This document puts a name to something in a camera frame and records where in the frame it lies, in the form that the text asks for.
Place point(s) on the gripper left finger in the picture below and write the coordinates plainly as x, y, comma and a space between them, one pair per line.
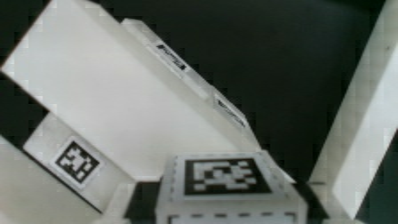
130, 209

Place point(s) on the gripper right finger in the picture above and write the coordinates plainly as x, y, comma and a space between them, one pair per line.
317, 203

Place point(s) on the white tagged cube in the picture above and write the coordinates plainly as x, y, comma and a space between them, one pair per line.
224, 188

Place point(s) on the white chair back frame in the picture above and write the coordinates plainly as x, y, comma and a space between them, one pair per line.
126, 117

